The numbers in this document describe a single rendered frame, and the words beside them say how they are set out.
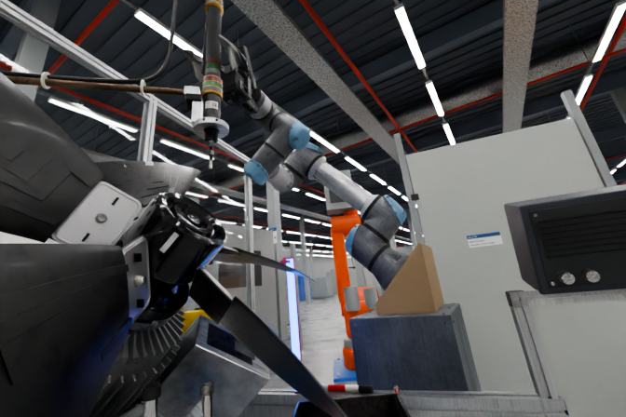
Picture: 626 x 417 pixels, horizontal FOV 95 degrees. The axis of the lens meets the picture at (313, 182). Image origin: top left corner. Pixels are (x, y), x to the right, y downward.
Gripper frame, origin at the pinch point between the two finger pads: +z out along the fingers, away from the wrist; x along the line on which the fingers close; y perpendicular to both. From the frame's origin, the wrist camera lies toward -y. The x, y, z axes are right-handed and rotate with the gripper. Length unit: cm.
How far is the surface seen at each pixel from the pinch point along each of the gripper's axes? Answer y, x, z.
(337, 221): -35, 73, -383
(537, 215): 44, -60, -32
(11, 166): 36.6, 6.2, 23.1
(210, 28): -5.6, -0.7, -1.4
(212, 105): 15.8, -1.4, -1.7
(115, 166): 24.3, 22.9, 0.0
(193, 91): 12.4, 1.9, 0.4
